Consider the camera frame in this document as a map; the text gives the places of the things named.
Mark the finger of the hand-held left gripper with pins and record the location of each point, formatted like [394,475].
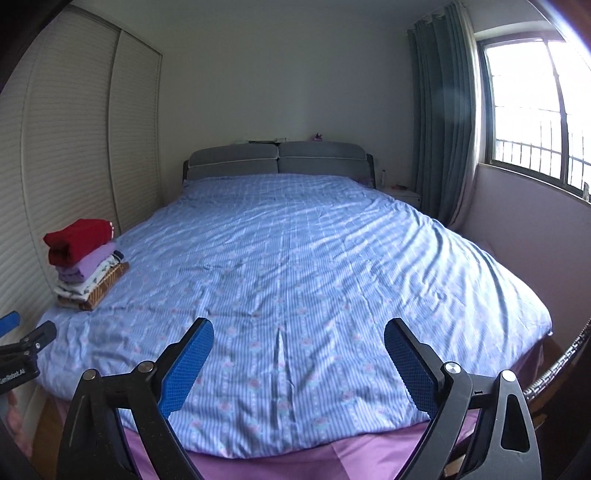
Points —
[34,339]
[8,324]

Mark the red sweater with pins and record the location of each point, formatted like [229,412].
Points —
[78,237]

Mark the stack of folded clothes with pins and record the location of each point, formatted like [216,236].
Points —
[108,284]

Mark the teal curtain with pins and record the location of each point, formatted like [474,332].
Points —
[445,115]

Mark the pink bed sheet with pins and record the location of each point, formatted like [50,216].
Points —
[323,464]

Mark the folded purple garment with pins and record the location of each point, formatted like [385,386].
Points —
[85,270]

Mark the bed with blue duvet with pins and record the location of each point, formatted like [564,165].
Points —
[295,258]

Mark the grey headboard cushion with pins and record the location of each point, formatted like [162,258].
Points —
[233,164]
[323,159]

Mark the barred window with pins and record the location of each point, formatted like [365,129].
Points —
[535,110]

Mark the white nightstand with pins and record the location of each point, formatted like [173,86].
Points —
[406,197]

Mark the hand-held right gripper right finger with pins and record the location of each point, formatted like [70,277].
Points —
[411,364]

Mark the white louvred wardrobe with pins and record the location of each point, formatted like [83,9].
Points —
[69,138]

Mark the folded white patterned garment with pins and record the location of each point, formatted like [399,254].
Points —
[92,280]

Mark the dark wicker chair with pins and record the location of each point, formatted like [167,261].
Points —
[561,369]

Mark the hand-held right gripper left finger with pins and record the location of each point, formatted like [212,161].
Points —
[189,364]

